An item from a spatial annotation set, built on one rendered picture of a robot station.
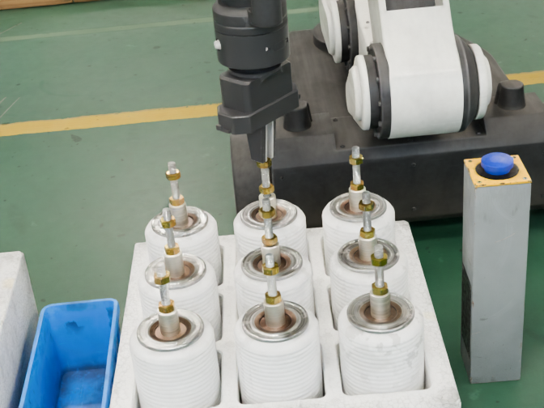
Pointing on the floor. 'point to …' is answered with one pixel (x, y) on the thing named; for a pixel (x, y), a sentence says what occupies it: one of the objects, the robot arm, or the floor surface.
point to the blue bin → (74, 355)
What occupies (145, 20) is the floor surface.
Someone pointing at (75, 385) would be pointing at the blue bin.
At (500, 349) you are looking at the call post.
